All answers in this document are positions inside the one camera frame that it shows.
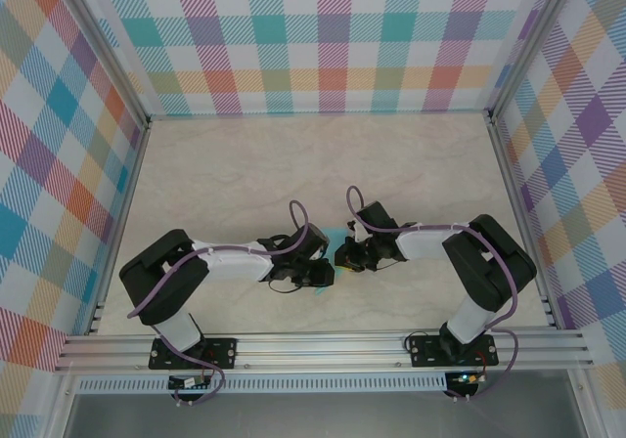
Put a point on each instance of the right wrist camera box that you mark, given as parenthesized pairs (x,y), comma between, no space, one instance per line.
(359,232)

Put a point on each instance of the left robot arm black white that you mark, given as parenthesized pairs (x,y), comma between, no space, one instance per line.
(161,272)

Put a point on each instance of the aluminium frame leg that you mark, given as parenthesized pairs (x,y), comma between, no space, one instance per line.
(58,408)
(582,408)

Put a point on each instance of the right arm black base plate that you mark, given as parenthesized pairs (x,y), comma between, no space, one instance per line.
(425,352)

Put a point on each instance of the grey metal panel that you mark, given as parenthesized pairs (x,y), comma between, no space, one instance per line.
(318,418)

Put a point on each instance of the aluminium frame post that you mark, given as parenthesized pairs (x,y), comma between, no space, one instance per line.
(98,42)
(538,37)

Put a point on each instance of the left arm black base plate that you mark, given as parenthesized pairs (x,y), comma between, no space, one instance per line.
(225,352)

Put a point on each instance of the aluminium side rail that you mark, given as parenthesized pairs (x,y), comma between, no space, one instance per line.
(130,188)
(509,174)

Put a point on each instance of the teal paper sheet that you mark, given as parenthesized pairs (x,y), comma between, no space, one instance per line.
(336,235)

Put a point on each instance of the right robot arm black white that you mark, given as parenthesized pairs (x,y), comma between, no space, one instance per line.
(489,267)

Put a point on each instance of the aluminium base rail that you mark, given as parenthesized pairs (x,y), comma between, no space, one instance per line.
(318,350)

